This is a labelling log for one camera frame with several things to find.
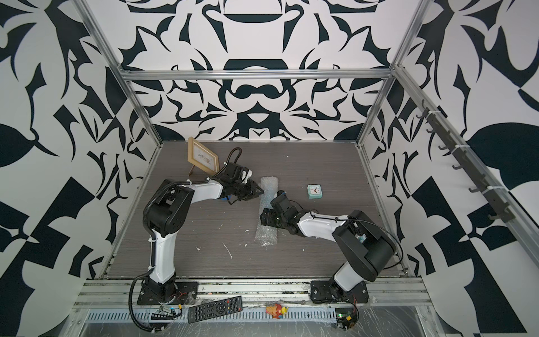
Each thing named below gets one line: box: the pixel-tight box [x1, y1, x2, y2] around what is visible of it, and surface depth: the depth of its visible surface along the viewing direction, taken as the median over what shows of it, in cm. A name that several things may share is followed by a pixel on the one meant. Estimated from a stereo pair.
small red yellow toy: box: [265, 303, 289, 320], surface depth 70 cm
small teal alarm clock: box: [306, 183, 323, 200], surface depth 101 cm
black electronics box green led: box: [334, 307, 357, 332], surface depth 73 cm
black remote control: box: [187, 295, 243, 324], surface depth 71 cm
